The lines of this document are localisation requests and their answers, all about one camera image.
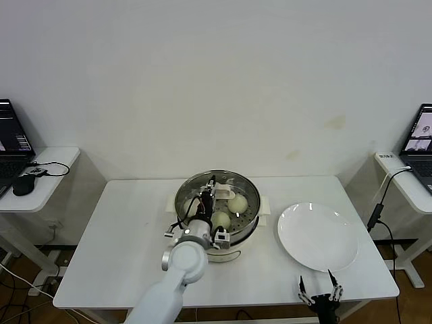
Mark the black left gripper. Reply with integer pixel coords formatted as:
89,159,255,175
198,174,217,222

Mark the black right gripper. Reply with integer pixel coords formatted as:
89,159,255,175
297,269,344,324

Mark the white steamed baozi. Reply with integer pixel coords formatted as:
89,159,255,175
211,211,232,231
183,198,200,217
227,194,249,214

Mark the stainless steel steamer basket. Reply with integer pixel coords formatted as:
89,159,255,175
165,169,272,244

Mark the round white plate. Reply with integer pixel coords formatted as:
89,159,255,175
277,201,359,273

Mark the cream electric cooking pot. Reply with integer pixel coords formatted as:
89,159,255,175
202,215,267,265

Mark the white side table with label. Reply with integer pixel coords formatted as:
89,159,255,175
373,151,432,290

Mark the grey laptop with light screen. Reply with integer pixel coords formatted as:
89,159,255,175
399,103,432,196

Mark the white side table with mouse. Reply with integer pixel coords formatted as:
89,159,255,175
0,146,82,281

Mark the black computer mouse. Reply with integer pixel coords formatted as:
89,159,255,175
12,174,36,196

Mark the black laptop with dark screen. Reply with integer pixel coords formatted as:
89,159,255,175
0,98,37,199

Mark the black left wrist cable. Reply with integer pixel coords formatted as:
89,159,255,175
170,194,205,232

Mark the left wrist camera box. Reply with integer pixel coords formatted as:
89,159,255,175
213,229,233,250

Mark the black cable with adapter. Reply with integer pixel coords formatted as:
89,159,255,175
367,167,413,324

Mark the white hanging cable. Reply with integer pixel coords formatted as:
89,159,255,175
375,164,413,204

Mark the black looped laptop cable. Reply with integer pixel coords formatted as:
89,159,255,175
28,160,71,177

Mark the white floor cable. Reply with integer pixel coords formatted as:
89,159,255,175
0,262,55,300

